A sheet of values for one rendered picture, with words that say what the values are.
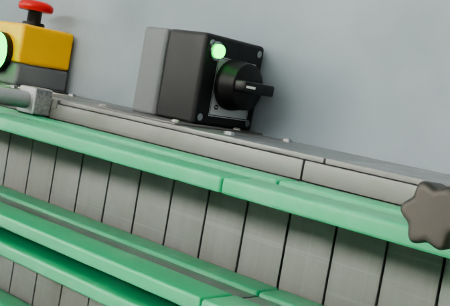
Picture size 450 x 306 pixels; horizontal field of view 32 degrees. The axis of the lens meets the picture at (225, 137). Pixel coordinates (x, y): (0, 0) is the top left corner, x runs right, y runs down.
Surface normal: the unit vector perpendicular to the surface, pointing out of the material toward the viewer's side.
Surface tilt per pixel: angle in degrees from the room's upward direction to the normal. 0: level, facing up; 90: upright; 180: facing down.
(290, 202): 0
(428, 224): 0
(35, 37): 90
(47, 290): 0
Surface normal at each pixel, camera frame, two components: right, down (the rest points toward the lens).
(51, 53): 0.74, 0.16
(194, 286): 0.17, -0.98
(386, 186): -0.66, -0.07
